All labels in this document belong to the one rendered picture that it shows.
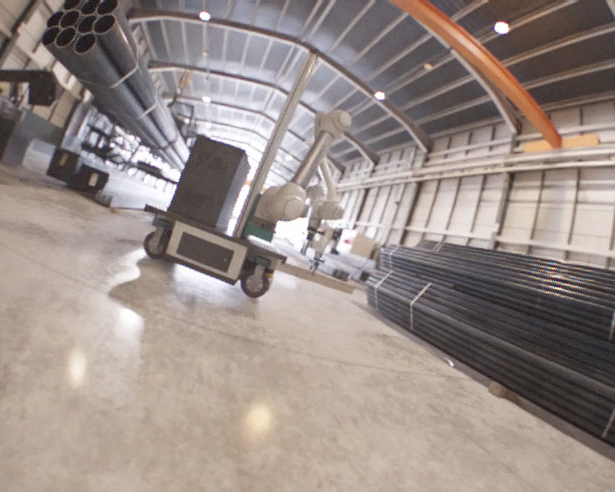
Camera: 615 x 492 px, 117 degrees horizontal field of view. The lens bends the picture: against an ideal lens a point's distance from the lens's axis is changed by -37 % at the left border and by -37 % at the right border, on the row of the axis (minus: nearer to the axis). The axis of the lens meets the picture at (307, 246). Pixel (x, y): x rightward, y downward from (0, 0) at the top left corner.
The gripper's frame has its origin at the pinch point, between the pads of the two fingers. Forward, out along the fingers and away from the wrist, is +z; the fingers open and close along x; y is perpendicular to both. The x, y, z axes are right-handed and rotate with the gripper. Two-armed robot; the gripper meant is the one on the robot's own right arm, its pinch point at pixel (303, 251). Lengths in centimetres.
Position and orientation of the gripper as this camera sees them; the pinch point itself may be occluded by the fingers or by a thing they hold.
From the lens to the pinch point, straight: 196.4
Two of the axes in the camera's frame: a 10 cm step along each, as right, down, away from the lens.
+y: -9.3, -3.5, -1.2
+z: -3.5, 9.4, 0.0
